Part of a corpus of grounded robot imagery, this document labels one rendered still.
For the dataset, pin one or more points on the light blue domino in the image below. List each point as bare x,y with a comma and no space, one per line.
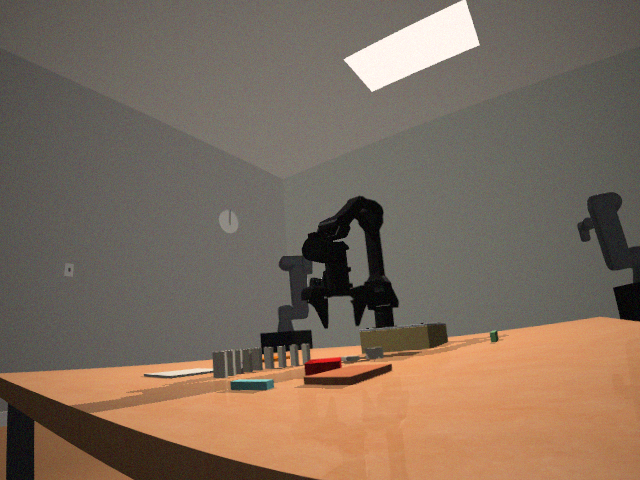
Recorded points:
259,384

